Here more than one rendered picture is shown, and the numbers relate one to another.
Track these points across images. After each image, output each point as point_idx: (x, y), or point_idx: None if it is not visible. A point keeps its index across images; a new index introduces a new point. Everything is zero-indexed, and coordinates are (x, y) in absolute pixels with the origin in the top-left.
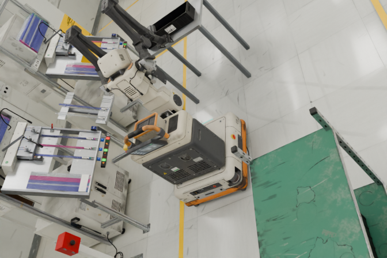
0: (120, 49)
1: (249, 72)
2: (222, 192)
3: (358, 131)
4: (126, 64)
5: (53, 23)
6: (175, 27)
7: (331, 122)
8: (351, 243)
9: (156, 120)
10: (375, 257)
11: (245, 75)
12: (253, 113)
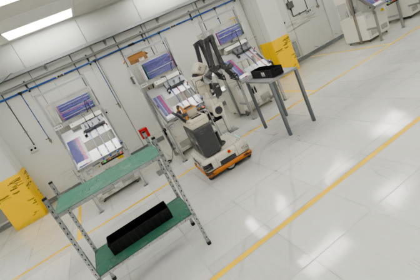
0: (202, 64)
1: (290, 132)
2: (202, 170)
3: (258, 200)
4: (200, 73)
5: (273, 35)
6: (265, 75)
7: (262, 187)
8: (99, 187)
9: (190, 109)
10: (147, 229)
11: (287, 132)
12: (262, 153)
